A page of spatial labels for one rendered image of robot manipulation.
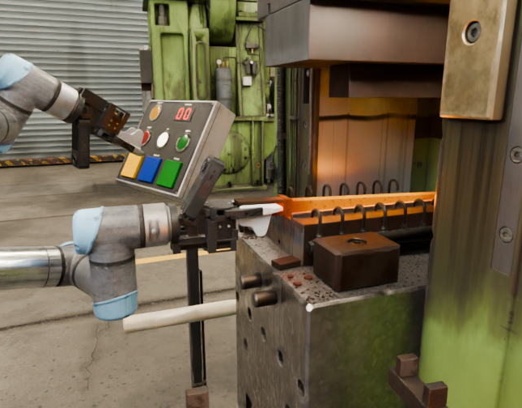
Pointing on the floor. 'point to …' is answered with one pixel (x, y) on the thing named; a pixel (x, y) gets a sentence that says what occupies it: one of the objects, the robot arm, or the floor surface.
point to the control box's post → (196, 321)
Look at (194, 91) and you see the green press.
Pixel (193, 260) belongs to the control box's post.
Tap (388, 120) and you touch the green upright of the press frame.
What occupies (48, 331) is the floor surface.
